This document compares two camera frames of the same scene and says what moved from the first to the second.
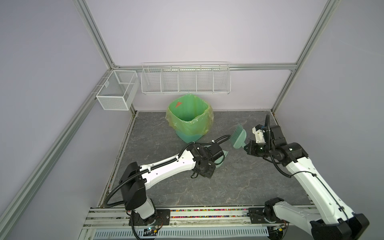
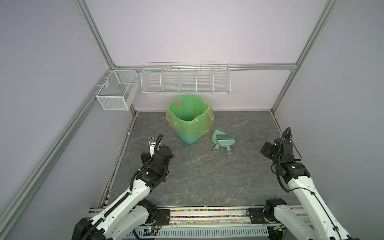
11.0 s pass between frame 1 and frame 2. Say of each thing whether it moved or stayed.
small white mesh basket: stayed
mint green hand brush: moved
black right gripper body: moved
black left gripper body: moved
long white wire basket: stayed
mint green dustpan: moved
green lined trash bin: stayed
